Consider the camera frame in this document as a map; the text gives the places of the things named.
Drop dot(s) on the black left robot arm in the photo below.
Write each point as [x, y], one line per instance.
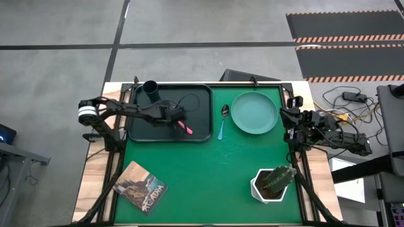
[126, 110]

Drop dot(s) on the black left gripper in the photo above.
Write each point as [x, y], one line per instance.
[164, 113]

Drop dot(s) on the grey desk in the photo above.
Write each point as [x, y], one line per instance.
[394, 126]

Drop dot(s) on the grey metal side table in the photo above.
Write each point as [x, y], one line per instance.
[12, 149]

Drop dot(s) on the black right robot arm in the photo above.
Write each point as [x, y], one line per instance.
[347, 142]

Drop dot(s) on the green table mat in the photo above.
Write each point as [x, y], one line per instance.
[195, 183]

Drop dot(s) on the black cup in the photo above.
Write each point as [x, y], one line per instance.
[151, 91]

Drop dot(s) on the Acadia picture book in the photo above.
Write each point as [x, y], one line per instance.
[139, 186]

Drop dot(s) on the black plastic tray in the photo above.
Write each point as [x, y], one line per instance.
[202, 94]

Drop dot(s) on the black desk leg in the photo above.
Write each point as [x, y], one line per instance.
[360, 170]

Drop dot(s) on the white hexagonal plant pot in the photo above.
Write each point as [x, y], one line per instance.
[257, 192]

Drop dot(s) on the teal plate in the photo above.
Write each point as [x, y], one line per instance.
[252, 112]

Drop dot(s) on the green cactus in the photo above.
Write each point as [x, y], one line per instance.
[277, 178]

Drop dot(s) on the white paper sheet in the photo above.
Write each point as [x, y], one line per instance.
[350, 189]

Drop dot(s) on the black orange-striped floor mat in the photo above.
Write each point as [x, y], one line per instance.
[347, 61]
[341, 25]

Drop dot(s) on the black power adapter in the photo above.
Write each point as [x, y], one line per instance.
[353, 96]

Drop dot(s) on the black table clamp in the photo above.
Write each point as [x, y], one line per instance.
[136, 80]
[254, 81]

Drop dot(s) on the yellow power plug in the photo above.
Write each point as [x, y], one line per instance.
[343, 118]

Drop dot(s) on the black box behind table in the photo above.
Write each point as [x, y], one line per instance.
[240, 75]

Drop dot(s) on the black device blue light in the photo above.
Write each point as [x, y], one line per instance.
[6, 134]

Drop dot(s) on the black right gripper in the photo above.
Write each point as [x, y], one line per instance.
[297, 126]

